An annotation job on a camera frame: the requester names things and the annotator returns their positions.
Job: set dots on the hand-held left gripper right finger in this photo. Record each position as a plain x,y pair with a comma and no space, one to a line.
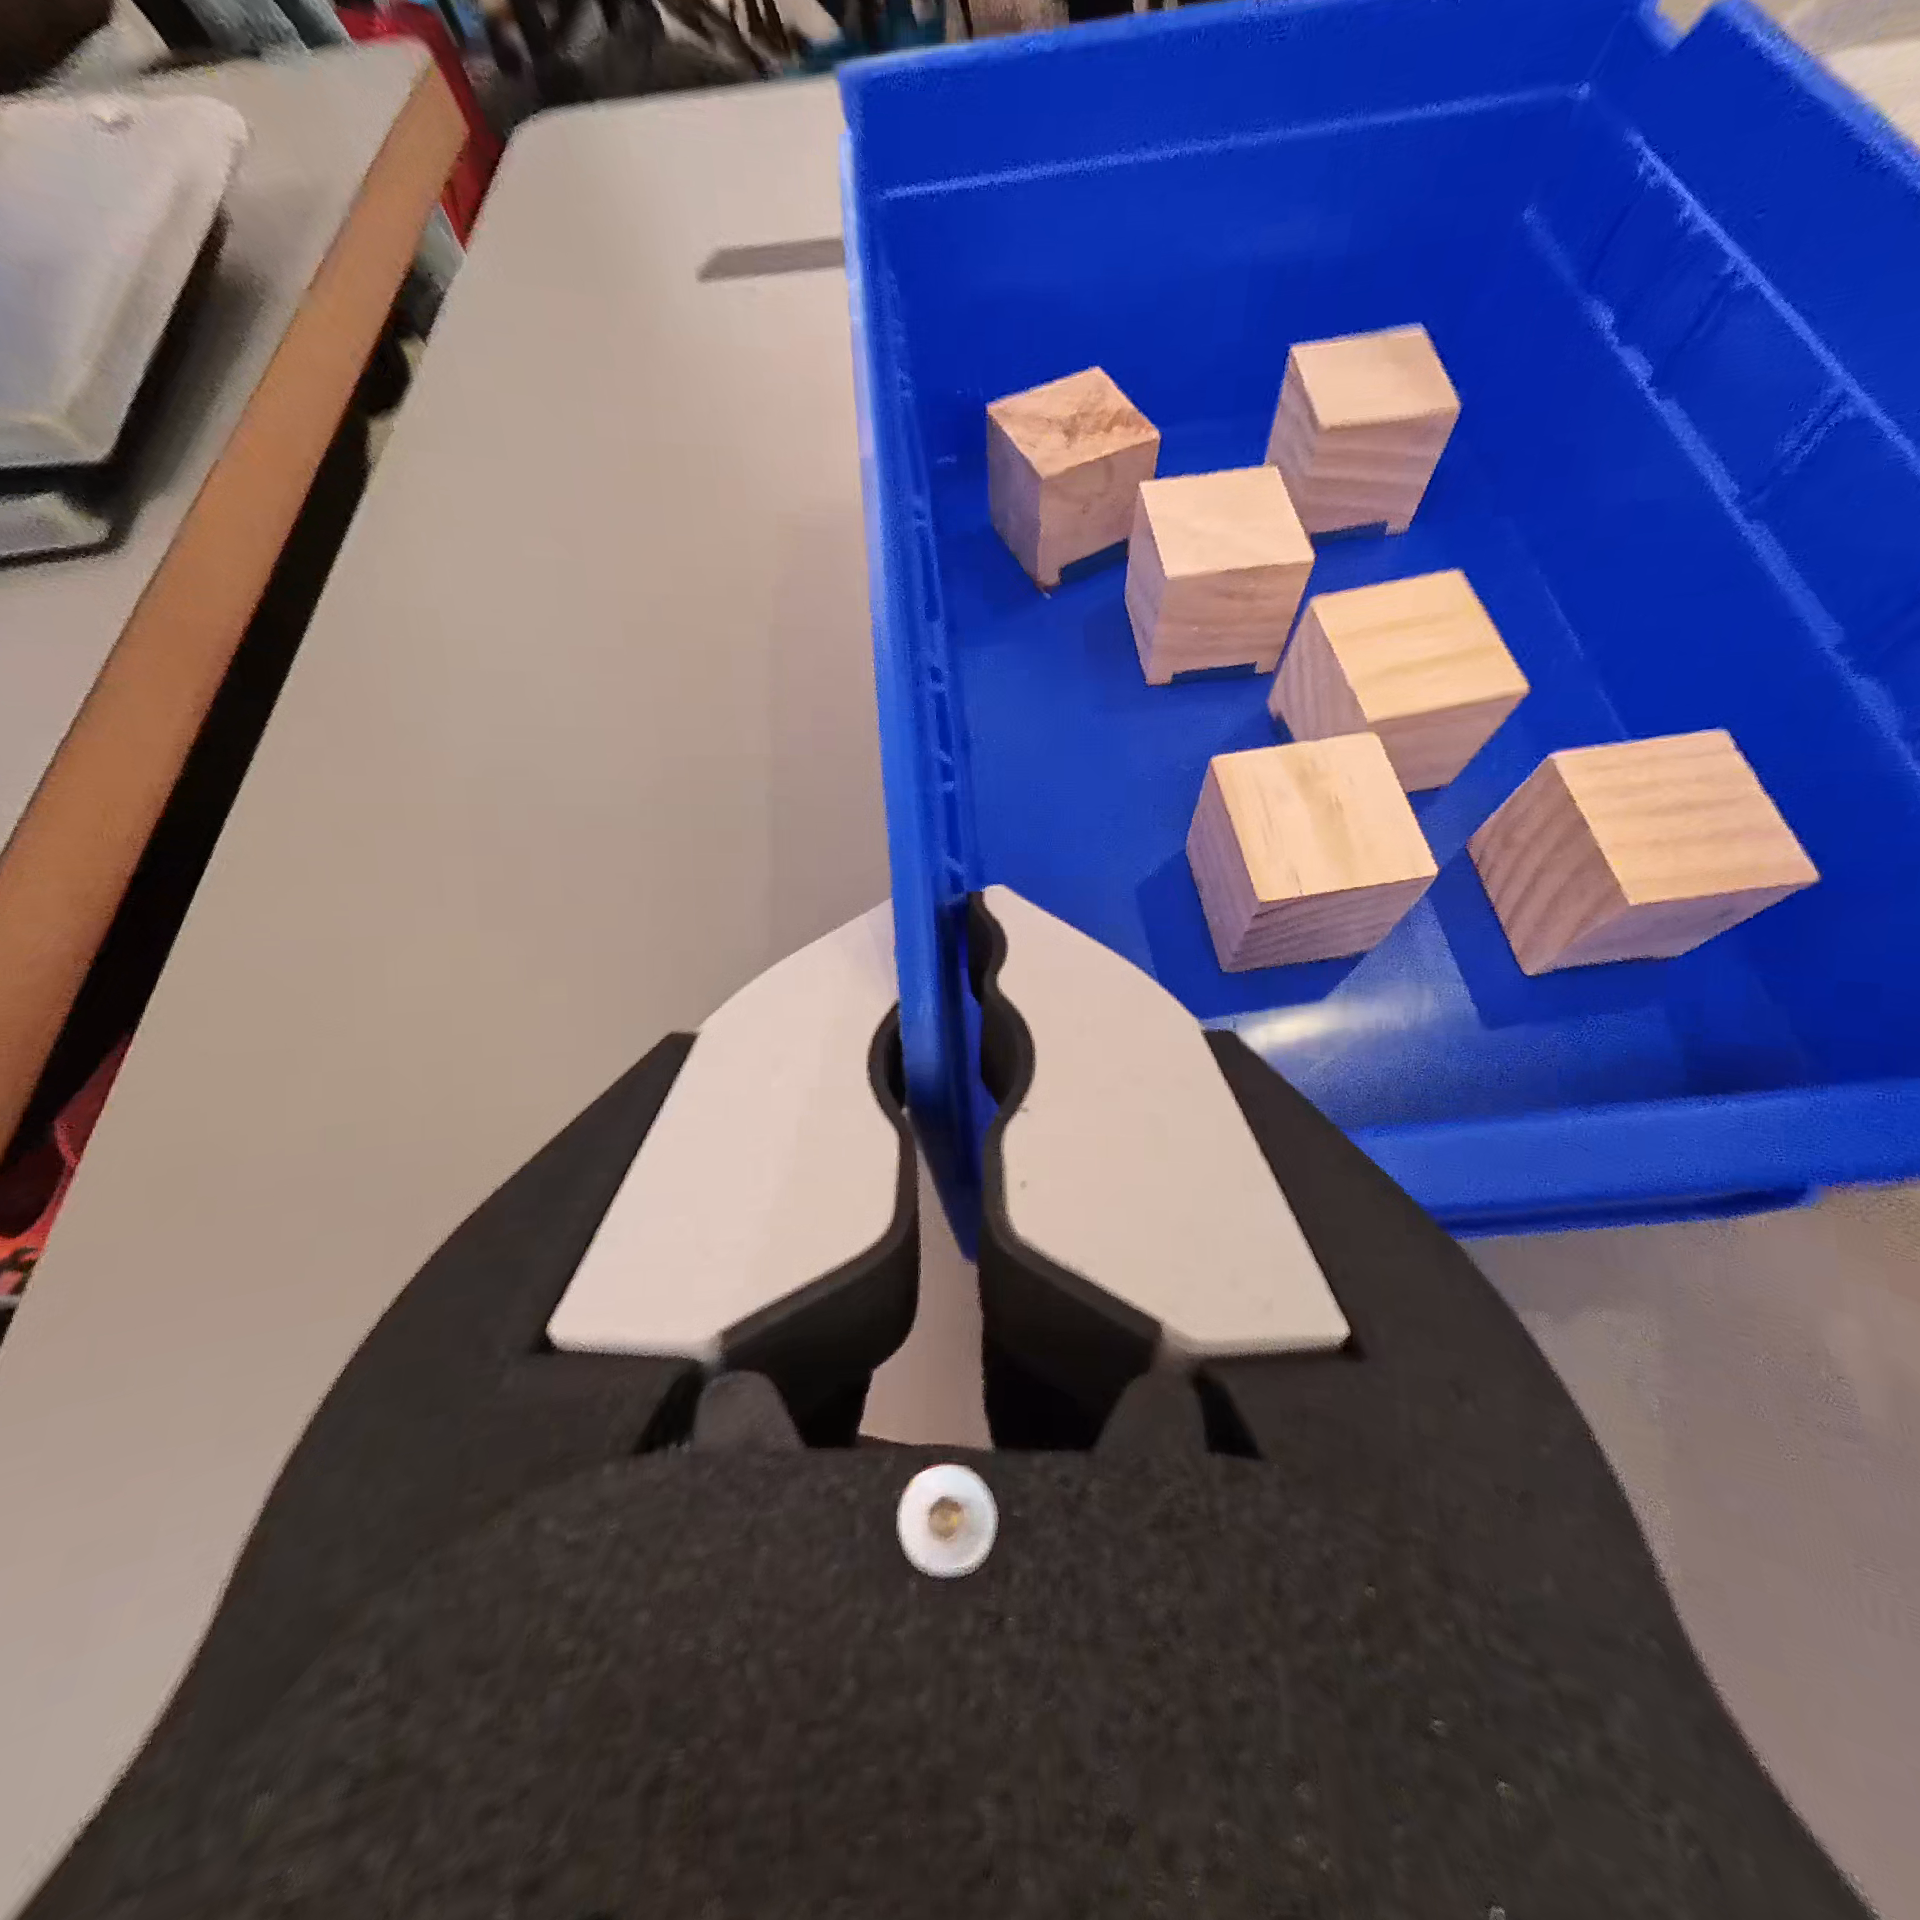
1154,1201

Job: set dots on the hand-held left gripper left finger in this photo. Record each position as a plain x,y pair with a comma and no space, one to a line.
718,1201

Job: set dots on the blue plastic bin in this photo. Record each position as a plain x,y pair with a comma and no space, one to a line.
1651,449

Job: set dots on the grey desk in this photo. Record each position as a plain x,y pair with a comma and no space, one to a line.
525,751

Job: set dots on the wooden edged table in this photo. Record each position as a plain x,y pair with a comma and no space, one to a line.
300,388

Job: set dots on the red bag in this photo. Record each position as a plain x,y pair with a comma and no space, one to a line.
469,168

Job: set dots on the grey flat tray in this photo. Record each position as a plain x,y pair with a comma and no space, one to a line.
89,270

